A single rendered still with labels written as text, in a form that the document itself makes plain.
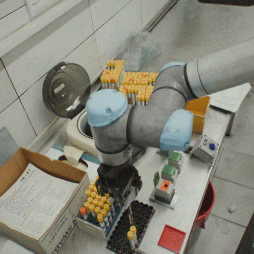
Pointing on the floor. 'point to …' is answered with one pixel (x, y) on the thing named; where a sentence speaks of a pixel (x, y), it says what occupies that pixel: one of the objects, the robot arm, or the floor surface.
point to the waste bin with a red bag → (210, 199)
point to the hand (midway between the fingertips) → (127, 196)
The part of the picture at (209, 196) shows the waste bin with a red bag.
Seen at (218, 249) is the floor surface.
